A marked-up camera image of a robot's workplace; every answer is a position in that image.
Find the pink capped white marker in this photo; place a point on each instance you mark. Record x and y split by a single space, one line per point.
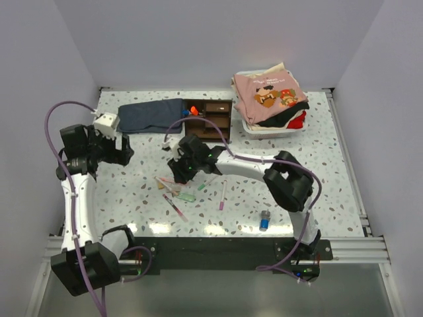
223 192

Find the orange gel pen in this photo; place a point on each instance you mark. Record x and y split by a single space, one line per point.
164 180

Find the white laundry basket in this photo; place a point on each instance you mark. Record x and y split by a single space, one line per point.
256 132

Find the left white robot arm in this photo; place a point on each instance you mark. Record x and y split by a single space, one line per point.
86 255

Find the black garment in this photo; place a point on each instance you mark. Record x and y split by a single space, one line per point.
284 117

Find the green capped white marker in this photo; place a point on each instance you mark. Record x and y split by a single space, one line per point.
207 182

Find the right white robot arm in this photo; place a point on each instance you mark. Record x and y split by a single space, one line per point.
289 183

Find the blue grey pencil sharpener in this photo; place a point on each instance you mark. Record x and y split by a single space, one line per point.
264 221

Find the black orange highlighter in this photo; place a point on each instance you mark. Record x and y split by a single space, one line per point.
194 111

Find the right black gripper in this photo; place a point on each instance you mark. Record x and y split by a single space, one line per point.
180 174

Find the red garment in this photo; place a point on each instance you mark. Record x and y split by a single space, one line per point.
297 122

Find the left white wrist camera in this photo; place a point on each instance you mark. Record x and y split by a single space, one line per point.
106 124

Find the brown wooden desk organizer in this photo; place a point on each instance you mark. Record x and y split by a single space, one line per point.
215 113

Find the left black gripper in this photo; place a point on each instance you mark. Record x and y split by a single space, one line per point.
121 157

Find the folded dark blue cloth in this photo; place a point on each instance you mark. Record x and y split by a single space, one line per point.
150 117

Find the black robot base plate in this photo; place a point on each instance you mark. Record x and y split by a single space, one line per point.
196 253

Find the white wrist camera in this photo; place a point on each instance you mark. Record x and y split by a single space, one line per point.
106 124
172 145

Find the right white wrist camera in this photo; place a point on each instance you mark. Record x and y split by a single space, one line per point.
172 145

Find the dark red gel pen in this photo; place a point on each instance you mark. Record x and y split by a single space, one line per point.
179 212

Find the pink pixel-print shirt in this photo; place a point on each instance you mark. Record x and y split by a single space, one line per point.
264 95

